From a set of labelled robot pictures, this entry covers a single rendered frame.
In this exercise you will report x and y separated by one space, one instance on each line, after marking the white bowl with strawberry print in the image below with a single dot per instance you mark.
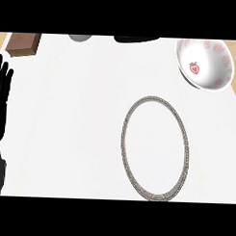
205 63

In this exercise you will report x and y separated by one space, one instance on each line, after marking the white oval placemat, grey rim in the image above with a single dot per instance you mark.
155 147

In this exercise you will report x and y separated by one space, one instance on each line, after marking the black flat object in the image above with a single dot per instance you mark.
135 39

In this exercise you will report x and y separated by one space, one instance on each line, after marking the grey round object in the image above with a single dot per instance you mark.
79 37

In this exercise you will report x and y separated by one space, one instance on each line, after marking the brown wooden block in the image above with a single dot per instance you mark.
23 44

